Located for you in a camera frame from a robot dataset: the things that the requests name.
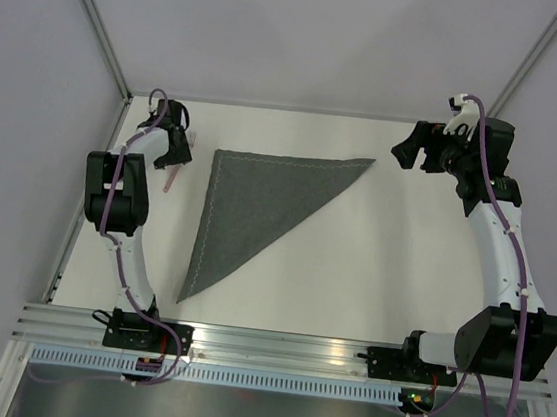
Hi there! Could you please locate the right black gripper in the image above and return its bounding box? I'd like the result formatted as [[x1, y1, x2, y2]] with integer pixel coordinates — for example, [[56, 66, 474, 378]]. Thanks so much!
[[390, 115, 481, 180]]

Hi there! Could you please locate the pink handled fork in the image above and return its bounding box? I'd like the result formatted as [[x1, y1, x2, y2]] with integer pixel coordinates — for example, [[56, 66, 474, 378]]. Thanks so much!
[[163, 130, 196, 194]]

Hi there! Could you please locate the grey cloth napkin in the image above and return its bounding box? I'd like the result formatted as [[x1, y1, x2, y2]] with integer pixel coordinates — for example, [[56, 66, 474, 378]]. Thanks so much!
[[178, 149, 374, 302]]

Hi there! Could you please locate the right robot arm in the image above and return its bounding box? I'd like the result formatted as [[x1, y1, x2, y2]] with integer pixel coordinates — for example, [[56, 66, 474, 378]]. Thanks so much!
[[391, 119, 557, 382]]

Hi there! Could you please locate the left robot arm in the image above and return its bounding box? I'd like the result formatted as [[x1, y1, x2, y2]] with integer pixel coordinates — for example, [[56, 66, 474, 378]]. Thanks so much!
[[83, 99, 193, 350]]

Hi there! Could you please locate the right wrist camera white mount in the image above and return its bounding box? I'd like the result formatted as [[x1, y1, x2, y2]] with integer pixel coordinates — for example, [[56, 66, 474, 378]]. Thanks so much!
[[442, 93, 485, 142]]

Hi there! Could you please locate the left aluminium table edge rail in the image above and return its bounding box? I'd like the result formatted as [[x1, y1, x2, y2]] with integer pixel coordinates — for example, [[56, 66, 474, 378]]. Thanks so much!
[[41, 88, 132, 311]]

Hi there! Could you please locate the back aluminium frame bar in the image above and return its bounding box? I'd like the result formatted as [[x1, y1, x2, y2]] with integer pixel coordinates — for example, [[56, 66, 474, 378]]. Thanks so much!
[[127, 84, 421, 130]]

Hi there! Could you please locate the left aluminium frame post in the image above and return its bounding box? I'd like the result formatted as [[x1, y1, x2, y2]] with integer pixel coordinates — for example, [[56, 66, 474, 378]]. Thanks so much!
[[79, 0, 132, 104]]

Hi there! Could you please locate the aluminium frame post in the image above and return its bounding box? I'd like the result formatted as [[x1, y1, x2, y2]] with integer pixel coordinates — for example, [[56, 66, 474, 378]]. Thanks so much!
[[79, 0, 132, 104], [488, 11, 557, 118]]

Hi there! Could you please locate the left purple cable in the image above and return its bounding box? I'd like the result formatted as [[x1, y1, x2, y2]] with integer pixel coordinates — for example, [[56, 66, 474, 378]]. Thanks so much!
[[26, 76, 212, 399]]

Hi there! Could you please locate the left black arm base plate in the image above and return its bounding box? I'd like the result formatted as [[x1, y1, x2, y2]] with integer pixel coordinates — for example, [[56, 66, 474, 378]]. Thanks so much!
[[102, 309, 194, 356]]

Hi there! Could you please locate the right aluminium frame post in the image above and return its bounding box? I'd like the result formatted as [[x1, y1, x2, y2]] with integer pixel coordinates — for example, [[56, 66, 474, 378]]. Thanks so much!
[[488, 11, 557, 118]]

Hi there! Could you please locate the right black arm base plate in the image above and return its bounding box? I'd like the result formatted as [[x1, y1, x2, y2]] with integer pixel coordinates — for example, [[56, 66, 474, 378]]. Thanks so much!
[[358, 346, 458, 388]]

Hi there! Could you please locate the white slotted cable duct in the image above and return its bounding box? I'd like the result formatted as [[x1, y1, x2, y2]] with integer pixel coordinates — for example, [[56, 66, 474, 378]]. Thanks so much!
[[30, 344, 401, 407]]

